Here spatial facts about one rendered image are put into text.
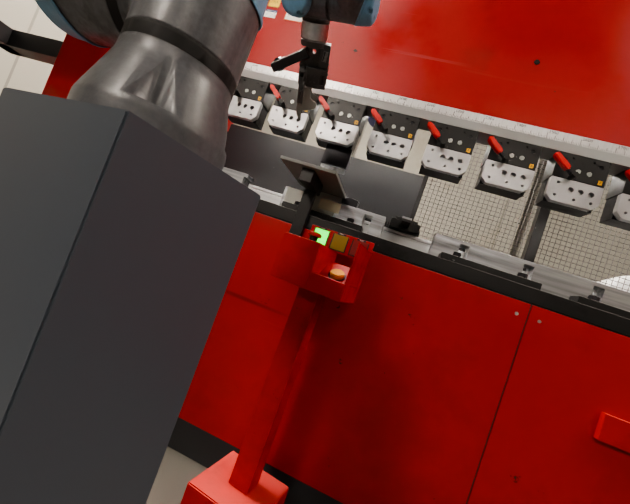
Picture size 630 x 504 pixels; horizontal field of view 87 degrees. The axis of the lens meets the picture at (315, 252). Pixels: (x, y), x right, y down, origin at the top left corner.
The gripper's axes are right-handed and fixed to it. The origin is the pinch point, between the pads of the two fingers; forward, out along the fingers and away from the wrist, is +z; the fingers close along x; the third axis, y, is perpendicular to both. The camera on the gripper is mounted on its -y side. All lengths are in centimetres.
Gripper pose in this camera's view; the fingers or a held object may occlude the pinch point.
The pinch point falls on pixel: (298, 112)
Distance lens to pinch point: 114.8
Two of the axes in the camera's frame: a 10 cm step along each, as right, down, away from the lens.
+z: -1.4, 7.5, 6.5
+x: 0.6, -6.5, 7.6
